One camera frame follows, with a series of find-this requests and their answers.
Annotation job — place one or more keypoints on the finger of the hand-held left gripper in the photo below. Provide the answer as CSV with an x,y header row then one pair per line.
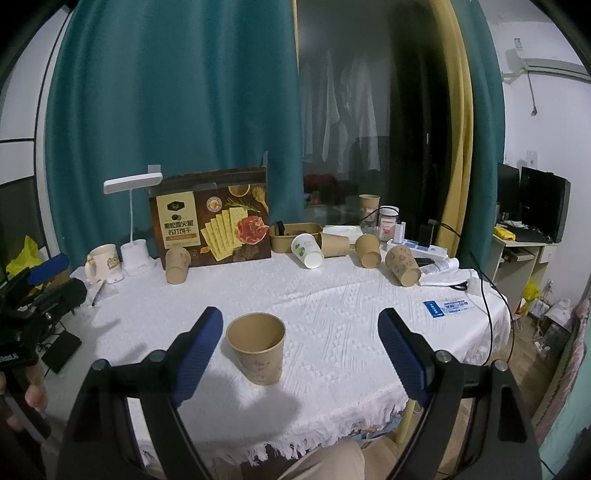
x,y
48,269
67,295

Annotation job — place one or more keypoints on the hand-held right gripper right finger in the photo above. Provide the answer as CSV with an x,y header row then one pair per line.
x,y
402,353

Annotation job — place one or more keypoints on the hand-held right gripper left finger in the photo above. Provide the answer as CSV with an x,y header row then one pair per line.
x,y
199,353

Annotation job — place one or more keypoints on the brown paper cup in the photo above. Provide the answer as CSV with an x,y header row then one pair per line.
x,y
335,244
257,348
368,251
369,205
403,265
178,266

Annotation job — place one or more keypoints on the white paper cup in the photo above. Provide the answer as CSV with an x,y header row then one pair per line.
x,y
307,250

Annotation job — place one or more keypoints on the person's left hand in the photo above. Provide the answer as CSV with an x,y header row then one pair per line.
x,y
35,392

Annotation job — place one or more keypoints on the yellow plastic bag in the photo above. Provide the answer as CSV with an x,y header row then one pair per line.
x,y
531,290
24,259

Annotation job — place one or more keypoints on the black pen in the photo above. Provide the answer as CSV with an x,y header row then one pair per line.
x,y
97,294

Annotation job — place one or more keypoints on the white ceramic mug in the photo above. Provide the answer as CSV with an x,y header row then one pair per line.
x,y
102,263

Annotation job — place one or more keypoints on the blue and white card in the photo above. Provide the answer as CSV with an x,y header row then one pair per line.
x,y
446,307

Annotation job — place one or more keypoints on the white tablecloth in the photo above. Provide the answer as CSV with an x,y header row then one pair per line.
x,y
337,323

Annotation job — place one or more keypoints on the white plastic bottle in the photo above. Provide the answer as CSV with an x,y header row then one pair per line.
x,y
444,266

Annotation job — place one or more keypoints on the white desk lamp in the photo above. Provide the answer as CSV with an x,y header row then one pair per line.
x,y
132,221

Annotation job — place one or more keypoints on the white power adapter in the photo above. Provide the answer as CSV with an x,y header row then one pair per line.
x,y
473,281

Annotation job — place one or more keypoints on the clear jar with white lid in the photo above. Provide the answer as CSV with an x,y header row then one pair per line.
x,y
389,224

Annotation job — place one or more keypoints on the brown cracker box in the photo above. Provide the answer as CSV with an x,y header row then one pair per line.
x,y
210,219

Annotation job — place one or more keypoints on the white computer desk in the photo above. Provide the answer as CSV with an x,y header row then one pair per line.
x,y
512,263

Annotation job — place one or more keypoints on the brown tray container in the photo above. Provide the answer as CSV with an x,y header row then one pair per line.
x,y
295,235

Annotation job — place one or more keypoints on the yellow packet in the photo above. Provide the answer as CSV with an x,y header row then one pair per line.
x,y
505,230

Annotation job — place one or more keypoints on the black monitor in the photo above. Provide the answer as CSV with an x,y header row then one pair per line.
x,y
545,203
508,194

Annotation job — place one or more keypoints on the teal curtain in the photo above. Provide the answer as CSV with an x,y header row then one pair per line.
x,y
161,92
482,138

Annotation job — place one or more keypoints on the yellow curtain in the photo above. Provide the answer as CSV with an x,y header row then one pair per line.
x,y
455,115

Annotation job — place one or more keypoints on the hanging white clothes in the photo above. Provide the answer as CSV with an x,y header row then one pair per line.
x,y
341,106

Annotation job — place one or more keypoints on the white air conditioner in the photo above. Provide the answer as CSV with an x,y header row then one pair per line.
x,y
549,64

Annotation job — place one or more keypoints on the white wall outlet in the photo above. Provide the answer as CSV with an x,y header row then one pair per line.
x,y
533,159

